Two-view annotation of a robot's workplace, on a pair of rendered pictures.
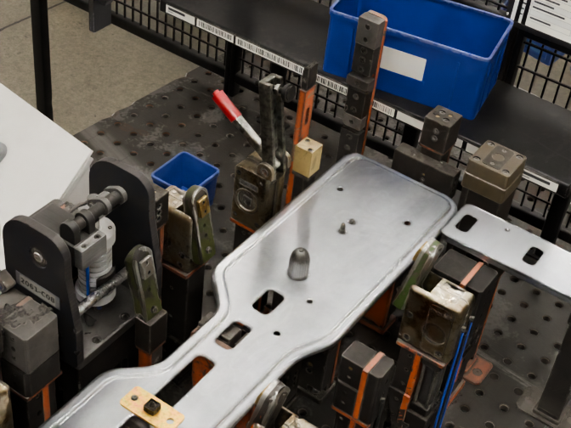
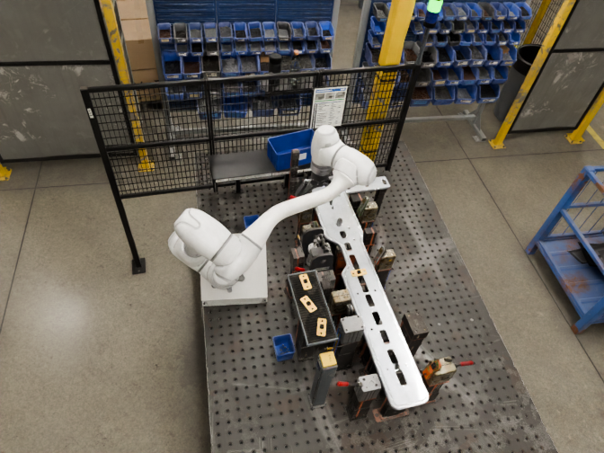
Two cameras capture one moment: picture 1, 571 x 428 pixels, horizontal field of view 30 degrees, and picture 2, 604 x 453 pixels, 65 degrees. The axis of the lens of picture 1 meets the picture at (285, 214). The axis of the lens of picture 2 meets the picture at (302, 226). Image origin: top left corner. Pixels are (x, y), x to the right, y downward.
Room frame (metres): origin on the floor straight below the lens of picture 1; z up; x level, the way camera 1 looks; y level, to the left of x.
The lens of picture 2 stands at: (0.19, 1.46, 3.00)
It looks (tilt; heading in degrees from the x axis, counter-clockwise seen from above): 49 degrees down; 310
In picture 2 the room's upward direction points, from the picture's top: 7 degrees clockwise
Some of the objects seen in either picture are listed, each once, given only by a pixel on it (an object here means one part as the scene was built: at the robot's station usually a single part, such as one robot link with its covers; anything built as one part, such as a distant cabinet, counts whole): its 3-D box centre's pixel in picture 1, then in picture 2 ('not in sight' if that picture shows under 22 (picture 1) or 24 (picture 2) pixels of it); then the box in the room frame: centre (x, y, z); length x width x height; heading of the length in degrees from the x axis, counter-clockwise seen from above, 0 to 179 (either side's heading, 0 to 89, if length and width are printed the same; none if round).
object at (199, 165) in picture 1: (184, 189); (253, 226); (1.65, 0.21, 0.74); 0.11 x 0.10 x 0.09; 150
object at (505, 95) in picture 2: not in sight; (526, 87); (1.48, -3.43, 0.36); 0.50 x 0.50 x 0.73
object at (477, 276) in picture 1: (447, 329); (354, 212); (1.26, -0.29, 0.84); 0.11 x 0.10 x 0.28; 60
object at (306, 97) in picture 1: (294, 185); not in sight; (1.45, -0.01, 0.95); 0.03 x 0.01 x 0.50; 150
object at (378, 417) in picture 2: not in sight; (397, 401); (0.33, 0.45, 0.84); 0.18 x 0.06 x 0.29; 60
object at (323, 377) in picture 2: not in sight; (322, 381); (0.62, 0.67, 0.92); 0.08 x 0.08 x 0.44; 60
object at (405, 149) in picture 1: (412, 222); not in sight; (1.51, -0.23, 0.85); 0.12 x 0.03 x 0.30; 60
